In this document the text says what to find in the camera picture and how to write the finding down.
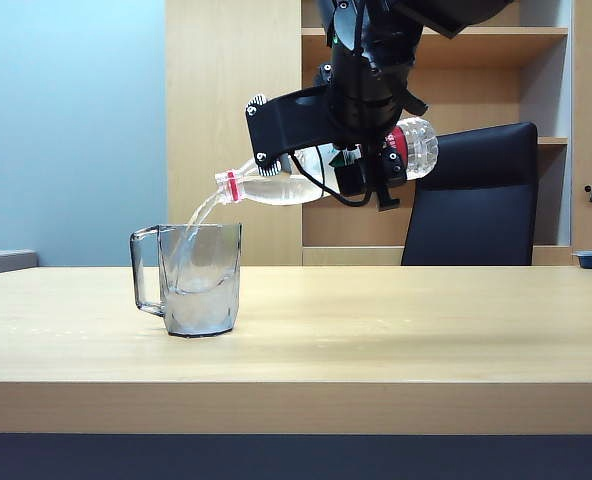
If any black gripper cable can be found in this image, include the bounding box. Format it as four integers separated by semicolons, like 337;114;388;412
288;147;383;208

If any grey low ledge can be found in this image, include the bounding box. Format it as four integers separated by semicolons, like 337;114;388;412
0;249;38;277

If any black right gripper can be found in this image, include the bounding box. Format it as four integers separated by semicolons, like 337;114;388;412
244;47;431;212

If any clear red-label water bottle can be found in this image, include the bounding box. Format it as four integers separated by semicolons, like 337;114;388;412
214;115;440;207

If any black office chair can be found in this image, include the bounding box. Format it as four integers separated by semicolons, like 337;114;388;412
400;121;539;267

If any grey transparent plastic mug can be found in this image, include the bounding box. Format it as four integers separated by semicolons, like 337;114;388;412
129;223;243;337

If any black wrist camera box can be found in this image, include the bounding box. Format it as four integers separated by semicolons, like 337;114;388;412
391;0;520;39

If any light wooden bookshelf cabinet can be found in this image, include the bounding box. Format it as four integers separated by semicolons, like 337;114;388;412
165;0;592;267

